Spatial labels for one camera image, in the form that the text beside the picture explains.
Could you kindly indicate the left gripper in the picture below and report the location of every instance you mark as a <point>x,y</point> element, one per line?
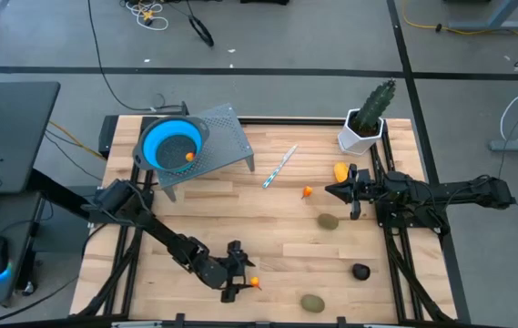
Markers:
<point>231,275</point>

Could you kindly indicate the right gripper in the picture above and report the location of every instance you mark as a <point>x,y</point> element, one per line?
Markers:
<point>365,187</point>

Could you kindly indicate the small orange pepper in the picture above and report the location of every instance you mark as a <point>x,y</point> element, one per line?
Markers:
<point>189,156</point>
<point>307,191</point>
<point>255,282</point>

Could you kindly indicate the yellow mango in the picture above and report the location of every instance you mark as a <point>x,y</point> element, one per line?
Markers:
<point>341,172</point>

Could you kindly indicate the green-brown kiwi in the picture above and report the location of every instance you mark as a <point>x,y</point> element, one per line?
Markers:
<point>328,221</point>
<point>312,303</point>

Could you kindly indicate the dark avocado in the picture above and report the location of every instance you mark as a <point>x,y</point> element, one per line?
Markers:
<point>361,271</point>

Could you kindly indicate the blue collapsible colander bowl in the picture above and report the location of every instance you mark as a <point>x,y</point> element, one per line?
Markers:
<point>158,136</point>

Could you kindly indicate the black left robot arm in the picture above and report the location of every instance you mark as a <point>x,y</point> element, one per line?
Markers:
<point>167,237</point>

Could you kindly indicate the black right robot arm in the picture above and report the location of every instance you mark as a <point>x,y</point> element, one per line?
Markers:
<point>459,191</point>

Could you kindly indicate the white hexagonal plant pot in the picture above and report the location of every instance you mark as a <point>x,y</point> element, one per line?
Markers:
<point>354,141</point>

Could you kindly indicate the green cactus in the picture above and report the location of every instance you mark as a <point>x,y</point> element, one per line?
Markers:
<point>377,102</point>

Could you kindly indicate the grey perforated metal shelf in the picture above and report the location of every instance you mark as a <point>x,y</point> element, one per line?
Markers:
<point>226,141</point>

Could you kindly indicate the black computer desk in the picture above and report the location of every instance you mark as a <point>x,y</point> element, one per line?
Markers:
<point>17,214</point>

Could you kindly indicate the dark grey desk panel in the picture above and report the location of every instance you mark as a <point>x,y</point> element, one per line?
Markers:
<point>13,136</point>

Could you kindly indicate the black aluminium table frame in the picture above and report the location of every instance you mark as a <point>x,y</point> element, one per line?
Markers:
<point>295,120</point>

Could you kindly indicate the silver bracket strip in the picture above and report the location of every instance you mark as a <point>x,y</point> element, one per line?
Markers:
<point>383,325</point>
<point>135,324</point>

